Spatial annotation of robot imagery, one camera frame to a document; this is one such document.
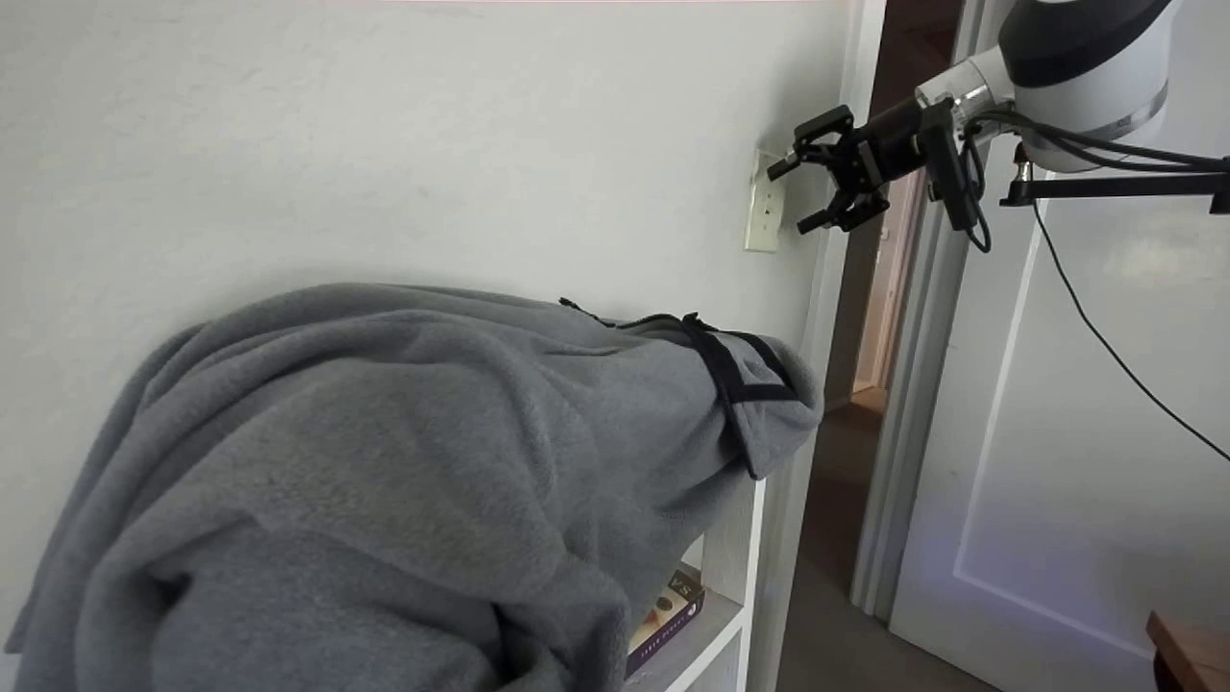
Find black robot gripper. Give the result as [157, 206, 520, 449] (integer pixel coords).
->
[763, 97, 960, 238]

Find cream light switch plate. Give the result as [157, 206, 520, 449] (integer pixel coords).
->
[743, 148, 793, 256]

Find white panel door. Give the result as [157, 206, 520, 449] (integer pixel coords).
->
[889, 0, 1230, 692]

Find white bookshelf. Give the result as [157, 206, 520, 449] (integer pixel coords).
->
[621, 473, 768, 692]

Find book with dark red cover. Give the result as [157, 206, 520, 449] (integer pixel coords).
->
[621, 561, 705, 680]

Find grey hooded sweatshirt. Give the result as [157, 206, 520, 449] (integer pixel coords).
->
[0, 280, 821, 692]

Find brown wooden furniture corner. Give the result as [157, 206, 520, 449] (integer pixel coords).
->
[1141, 607, 1230, 692]

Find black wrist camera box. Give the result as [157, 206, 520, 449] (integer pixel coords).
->
[916, 101, 996, 256]

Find black strap on blanket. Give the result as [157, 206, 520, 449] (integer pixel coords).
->
[558, 294, 802, 480]

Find white door frame trim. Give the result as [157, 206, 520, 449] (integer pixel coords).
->
[849, 0, 1016, 625]

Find thin black hanging cable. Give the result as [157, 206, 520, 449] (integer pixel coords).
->
[1027, 198, 1230, 466]

